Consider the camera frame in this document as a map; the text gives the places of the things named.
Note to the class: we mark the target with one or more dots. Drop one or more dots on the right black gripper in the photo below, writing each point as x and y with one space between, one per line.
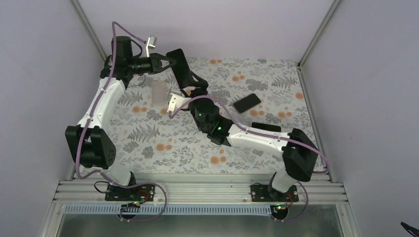
201 84

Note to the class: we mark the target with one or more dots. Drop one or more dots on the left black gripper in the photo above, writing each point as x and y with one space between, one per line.
155 64

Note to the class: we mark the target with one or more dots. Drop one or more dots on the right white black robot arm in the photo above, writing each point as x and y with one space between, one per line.
297 151

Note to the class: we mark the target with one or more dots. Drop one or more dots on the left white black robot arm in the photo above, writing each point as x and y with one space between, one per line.
91 148

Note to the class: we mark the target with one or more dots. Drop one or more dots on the phone in beige case top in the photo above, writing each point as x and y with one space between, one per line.
267 127

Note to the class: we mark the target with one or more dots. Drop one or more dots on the floral table mat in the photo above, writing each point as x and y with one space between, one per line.
147 141

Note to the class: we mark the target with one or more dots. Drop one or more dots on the black object bottom corner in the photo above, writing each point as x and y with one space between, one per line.
411 230

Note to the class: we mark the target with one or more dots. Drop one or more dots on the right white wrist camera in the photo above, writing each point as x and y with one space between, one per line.
175 100

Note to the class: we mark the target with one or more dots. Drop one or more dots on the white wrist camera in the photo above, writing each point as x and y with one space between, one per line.
175 100
150 45

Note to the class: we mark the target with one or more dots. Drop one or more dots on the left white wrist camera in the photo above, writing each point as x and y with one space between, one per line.
150 45

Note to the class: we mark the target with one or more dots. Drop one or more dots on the left aluminium corner post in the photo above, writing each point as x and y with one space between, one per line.
88 27

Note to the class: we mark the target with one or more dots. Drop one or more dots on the aluminium corner post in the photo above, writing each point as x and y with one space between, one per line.
88 27
320 30

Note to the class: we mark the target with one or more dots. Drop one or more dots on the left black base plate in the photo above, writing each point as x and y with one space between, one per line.
140 193

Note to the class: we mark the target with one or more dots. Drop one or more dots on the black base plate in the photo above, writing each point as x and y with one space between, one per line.
263 193
140 193

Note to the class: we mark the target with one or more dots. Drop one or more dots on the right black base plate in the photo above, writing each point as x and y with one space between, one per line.
263 193

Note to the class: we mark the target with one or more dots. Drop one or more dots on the slotted grey cable duct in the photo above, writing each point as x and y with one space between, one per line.
171 209

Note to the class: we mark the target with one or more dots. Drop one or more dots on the aluminium rail frame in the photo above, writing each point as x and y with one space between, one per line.
206 189

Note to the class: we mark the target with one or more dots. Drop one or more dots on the right aluminium corner post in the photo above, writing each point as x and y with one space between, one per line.
320 30

